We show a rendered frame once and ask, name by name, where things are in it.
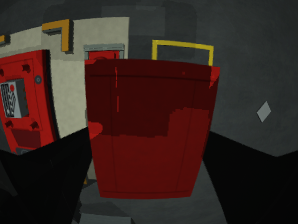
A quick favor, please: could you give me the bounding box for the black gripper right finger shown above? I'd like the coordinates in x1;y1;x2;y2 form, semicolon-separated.
202;132;298;224

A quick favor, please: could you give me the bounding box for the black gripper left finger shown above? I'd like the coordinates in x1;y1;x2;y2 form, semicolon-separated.
0;127;93;224

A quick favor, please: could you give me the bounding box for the yellow rectangular border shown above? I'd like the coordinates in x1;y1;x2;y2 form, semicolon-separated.
152;40;214;65

